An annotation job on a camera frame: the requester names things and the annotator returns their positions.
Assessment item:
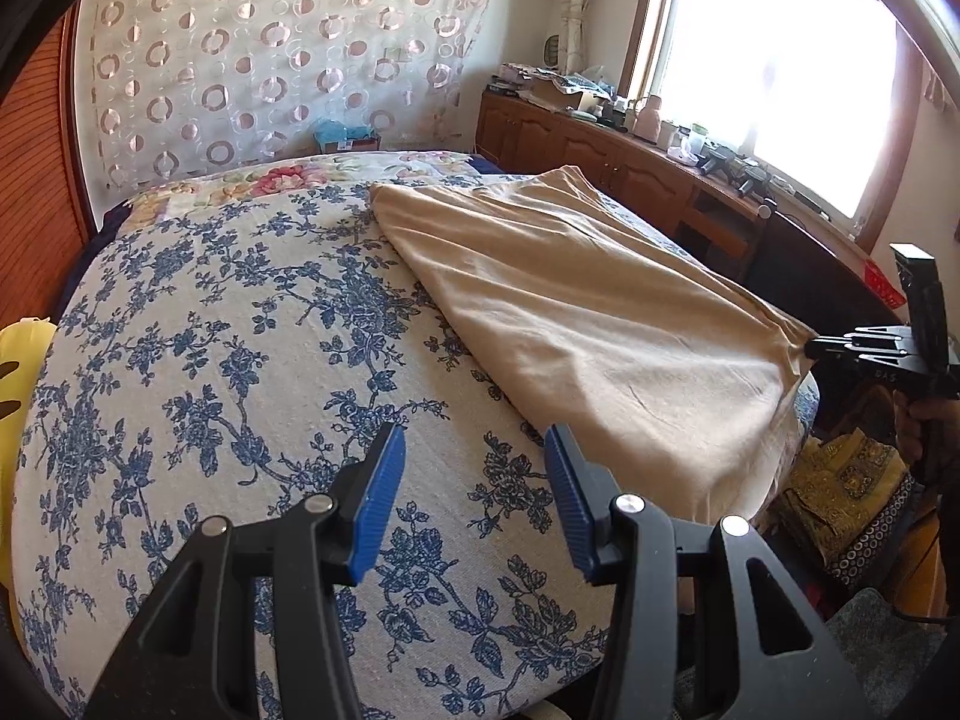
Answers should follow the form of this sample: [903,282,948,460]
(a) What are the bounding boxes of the blue tissue box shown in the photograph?
[311,118,383,158]

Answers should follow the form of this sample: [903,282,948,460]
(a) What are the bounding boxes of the yellow patterned cloth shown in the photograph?
[772,431,920,587]

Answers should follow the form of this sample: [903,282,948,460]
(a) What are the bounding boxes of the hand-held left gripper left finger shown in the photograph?
[82,422,407,720]

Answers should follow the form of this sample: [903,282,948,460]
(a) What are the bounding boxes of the grey mat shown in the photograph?
[821,589,950,720]

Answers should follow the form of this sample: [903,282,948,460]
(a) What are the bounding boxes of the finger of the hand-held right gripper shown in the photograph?
[808,351,920,380]
[806,325,912,353]

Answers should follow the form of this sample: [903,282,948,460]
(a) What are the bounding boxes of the person's right hand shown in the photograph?
[896,390,960,500]

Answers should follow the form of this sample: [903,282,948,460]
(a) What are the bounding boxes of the colourful floral pillow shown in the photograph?
[124,152,481,220]

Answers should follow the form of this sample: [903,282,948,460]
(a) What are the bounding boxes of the pink thermos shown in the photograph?
[637,94,677,148]

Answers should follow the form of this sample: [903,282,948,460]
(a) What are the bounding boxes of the window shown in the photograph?
[619,0,929,256]

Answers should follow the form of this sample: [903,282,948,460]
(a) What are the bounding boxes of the pile of papers and boxes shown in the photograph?
[486,64,625,121]

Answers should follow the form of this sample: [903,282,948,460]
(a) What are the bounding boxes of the black hand tool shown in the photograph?
[696,144,775,197]

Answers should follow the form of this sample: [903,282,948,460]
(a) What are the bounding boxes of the beige printed t-shirt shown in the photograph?
[370,165,820,527]

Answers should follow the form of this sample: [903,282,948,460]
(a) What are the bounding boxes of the blue floral bed sheet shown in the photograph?
[15,154,822,720]

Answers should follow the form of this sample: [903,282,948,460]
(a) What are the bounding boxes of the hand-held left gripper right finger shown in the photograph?
[544,424,875,720]

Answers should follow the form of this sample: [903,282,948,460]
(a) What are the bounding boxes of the dark wooden board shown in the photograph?
[748,208,901,338]

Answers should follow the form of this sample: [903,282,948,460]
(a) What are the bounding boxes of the sheer circle-pattern curtain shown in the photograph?
[75,0,494,194]

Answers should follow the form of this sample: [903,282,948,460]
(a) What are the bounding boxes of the floral window drape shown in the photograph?
[551,0,605,80]

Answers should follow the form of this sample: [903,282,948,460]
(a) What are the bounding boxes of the wooden cabinet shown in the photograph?
[476,90,770,280]

